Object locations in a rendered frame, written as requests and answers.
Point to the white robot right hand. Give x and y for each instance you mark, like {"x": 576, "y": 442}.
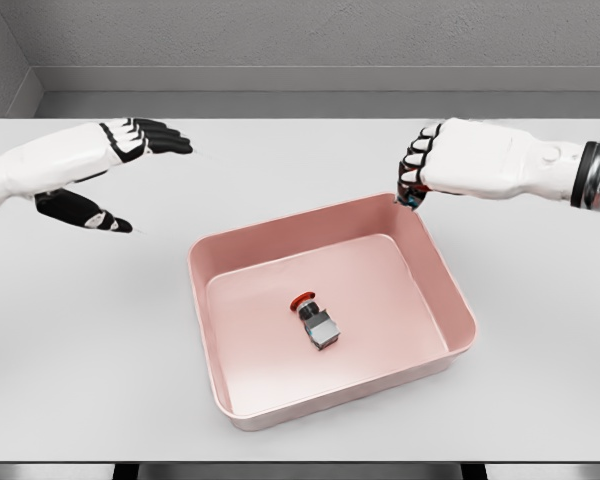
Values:
{"x": 472, "y": 155}

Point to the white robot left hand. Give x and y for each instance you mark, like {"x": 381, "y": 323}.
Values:
{"x": 75, "y": 150}

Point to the red-button industrial switch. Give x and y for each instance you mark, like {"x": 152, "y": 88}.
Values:
{"x": 411, "y": 199}
{"x": 317, "y": 322}

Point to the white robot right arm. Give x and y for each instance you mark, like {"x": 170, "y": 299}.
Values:
{"x": 555, "y": 170}

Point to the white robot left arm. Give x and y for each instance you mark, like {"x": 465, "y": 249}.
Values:
{"x": 2, "y": 177}

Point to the pink rectangular plastic basket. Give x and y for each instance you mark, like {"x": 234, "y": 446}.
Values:
{"x": 330, "y": 280}

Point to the white table with black legs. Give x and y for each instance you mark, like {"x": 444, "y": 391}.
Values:
{"x": 80, "y": 350}

